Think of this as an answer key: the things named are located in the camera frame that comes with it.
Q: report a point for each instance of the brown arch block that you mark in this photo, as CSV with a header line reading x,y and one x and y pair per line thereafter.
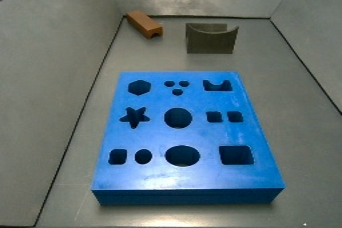
x,y
145,25

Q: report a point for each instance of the blue shape sorting board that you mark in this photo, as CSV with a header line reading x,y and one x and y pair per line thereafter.
x,y
183,143

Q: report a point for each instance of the dark grey curved fixture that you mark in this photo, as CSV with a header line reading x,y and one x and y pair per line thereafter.
x,y
209,38

